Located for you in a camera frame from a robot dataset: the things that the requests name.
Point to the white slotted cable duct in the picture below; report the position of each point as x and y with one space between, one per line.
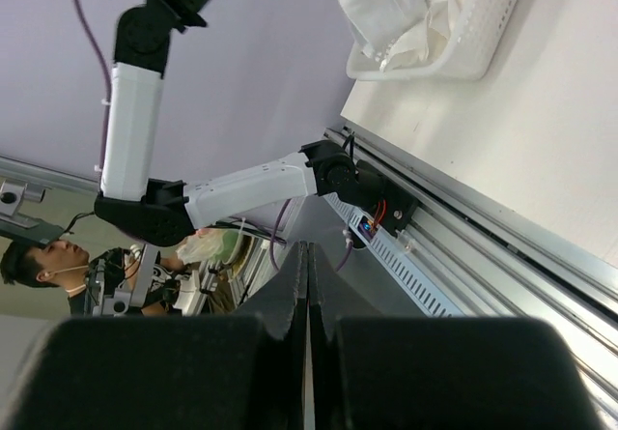
425 294

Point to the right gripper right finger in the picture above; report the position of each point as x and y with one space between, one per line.
374 371

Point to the white plastic basket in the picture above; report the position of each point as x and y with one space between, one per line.
456 40

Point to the cream white skirt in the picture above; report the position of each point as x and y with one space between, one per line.
426 39

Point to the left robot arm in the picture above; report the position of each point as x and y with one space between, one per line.
218 108

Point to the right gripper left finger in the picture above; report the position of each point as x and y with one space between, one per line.
243 370

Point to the seated person black shirt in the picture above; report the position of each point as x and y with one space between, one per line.
65 265

